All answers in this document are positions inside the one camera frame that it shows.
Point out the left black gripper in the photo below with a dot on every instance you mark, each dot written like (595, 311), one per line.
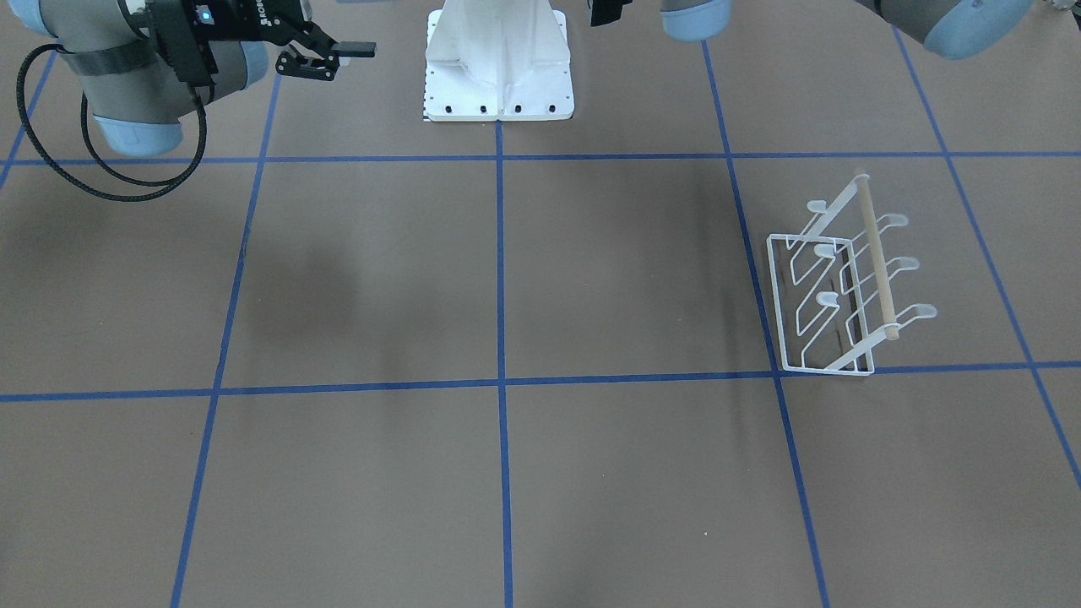
(610, 12)

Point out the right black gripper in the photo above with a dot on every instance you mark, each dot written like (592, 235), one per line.
(239, 25)

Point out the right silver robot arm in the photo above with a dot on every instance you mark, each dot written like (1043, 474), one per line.
(143, 65)

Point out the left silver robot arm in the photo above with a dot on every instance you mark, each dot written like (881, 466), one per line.
(947, 29)

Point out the white camera mast pedestal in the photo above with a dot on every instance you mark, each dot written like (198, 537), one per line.
(497, 61)

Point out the white wire cup holder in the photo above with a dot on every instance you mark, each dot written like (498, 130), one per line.
(832, 285)

